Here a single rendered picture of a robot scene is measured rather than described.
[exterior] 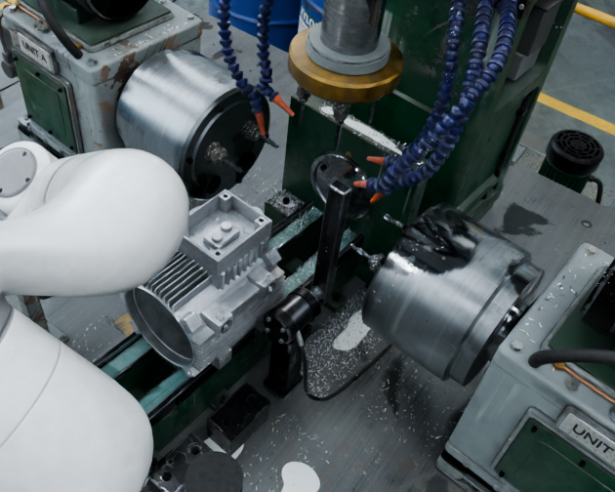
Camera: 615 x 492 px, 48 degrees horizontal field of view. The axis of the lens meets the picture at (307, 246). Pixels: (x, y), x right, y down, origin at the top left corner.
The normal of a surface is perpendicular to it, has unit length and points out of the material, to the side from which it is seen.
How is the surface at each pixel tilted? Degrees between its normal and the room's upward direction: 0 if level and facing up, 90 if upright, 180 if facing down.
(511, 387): 89
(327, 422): 0
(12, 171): 30
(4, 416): 48
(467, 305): 40
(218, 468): 0
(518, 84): 3
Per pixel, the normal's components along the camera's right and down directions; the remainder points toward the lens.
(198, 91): -0.09, -0.49
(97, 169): -0.24, -0.77
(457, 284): -0.25, -0.29
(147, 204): 0.58, -0.43
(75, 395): 0.76, -0.44
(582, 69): 0.10, -0.67
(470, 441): -0.65, 0.51
